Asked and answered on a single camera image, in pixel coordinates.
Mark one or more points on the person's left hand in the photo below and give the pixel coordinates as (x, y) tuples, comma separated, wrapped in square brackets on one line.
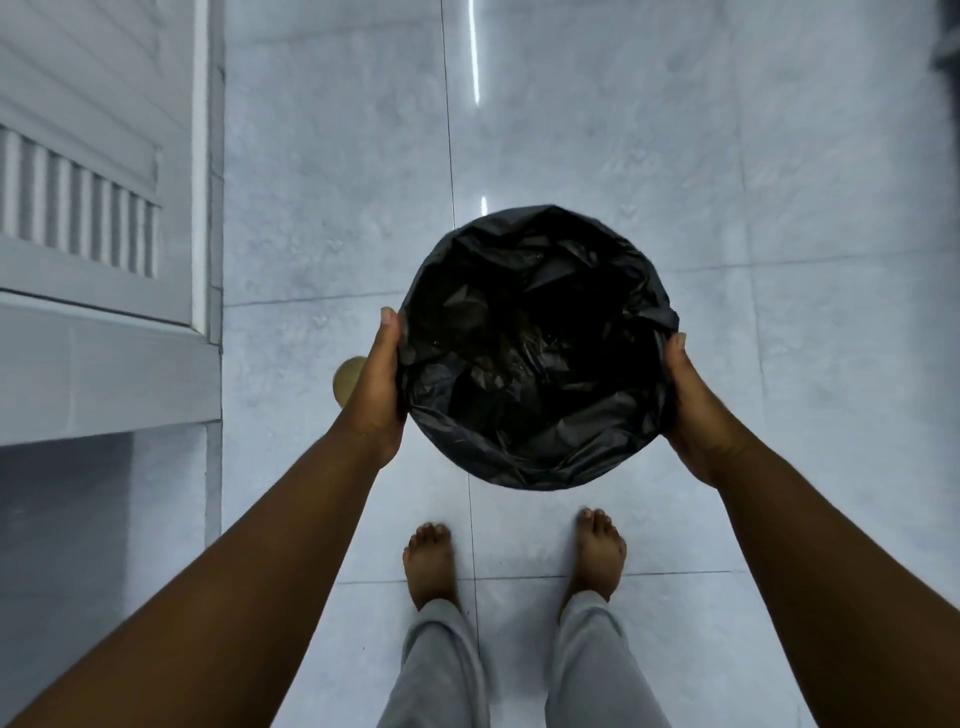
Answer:
[(375, 397)]

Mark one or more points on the person's right thumb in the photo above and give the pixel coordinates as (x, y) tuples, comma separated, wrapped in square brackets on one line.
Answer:
[(681, 364)]

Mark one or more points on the person's right forearm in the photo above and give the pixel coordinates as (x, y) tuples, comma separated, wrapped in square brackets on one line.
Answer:
[(840, 585)]

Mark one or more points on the person's right hand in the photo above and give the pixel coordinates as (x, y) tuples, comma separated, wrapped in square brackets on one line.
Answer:
[(694, 412)]

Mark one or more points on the person's right foot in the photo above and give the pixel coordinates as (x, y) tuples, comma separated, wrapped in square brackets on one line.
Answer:
[(598, 555)]

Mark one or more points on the person's left foot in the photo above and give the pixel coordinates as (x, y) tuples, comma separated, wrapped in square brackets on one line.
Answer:
[(431, 564)]

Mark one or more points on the round brass floor doorstop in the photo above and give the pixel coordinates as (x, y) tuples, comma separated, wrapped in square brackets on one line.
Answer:
[(346, 379)]

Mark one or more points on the person's left thumb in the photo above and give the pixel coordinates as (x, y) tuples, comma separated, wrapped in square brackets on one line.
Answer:
[(390, 341)]

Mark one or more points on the grey trousers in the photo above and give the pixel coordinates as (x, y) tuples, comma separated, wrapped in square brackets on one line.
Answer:
[(517, 667)]

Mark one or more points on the white louvered door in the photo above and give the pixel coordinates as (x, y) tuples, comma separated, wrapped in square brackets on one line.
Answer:
[(97, 157)]

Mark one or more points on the bin with black liner bag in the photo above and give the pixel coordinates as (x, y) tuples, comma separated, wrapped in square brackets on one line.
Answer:
[(536, 349)]

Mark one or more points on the person's left forearm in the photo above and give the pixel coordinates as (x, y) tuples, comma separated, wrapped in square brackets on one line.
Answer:
[(217, 600)]

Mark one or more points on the person's foot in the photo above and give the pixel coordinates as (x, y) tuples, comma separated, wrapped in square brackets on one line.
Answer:
[(598, 555), (431, 564)]

